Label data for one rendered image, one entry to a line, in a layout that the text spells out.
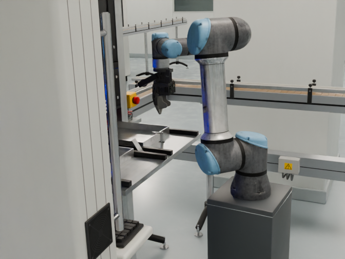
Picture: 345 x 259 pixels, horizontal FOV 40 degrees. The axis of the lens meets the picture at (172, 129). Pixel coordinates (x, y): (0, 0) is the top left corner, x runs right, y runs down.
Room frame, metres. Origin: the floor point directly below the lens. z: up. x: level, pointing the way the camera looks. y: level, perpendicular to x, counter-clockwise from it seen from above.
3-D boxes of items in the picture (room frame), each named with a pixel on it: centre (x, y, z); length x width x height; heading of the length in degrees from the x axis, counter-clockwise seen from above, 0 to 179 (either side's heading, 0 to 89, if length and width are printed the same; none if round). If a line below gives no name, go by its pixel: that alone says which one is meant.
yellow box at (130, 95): (2.34, 0.22, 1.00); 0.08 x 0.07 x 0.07; 65
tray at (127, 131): (2.07, 0.22, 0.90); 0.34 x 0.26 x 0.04; 65
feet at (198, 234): (2.90, -0.24, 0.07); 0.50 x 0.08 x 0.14; 155
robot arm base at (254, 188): (1.62, -0.29, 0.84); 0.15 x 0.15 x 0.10
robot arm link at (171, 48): (1.98, -0.01, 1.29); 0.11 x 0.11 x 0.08; 22
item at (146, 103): (2.66, 0.23, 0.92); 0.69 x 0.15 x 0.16; 155
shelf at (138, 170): (1.88, 0.23, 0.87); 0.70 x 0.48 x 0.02; 155
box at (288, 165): (2.62, -0.69, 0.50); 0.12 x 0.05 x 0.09; 65
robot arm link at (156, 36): (2.06, 0.04, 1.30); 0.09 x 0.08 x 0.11; 22
